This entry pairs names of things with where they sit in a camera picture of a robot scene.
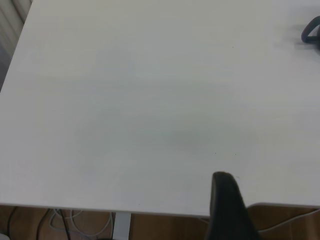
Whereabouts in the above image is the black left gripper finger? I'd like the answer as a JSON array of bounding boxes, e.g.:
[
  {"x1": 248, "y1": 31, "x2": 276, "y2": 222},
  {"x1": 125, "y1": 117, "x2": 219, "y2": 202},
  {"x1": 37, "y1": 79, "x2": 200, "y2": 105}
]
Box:
[{"x1": 204, "y1": 171, "x2": 262, "y2": 240}]

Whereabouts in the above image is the dark grey ceramic mug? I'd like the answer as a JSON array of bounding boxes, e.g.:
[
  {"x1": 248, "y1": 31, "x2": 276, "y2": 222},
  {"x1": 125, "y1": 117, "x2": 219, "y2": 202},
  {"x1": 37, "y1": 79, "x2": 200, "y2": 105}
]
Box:
[{"x1": 301, "y1": 15, "x2": 320, "y2": 45}]

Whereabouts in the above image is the white table leg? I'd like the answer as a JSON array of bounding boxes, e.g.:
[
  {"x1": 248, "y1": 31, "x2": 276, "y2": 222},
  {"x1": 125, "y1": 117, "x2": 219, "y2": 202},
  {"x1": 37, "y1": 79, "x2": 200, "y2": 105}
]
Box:
[{"x1": 112, "y1": 212, "x2": 133, "y2": 240}]

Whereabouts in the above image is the white cable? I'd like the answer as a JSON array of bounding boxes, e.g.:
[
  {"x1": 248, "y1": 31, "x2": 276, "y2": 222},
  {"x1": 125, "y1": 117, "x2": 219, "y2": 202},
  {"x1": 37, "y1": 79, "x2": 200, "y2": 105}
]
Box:
[
  {"x1": 48, "y1": 208, "x2": 113, "y2": 237},
  {"x1": 258, "y1": 208, "x2": 320, "y2": 234}
]

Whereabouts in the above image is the black cable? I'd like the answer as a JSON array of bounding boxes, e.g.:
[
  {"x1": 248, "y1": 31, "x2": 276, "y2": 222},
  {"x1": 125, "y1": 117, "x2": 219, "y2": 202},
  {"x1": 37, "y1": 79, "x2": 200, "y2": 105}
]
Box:
[
  {"x1": 6, "y1": 206, "x2": 19, "y2": 238},
  {"x1": 58, "y1": 209, "x2": 74, "y2": 240}
]

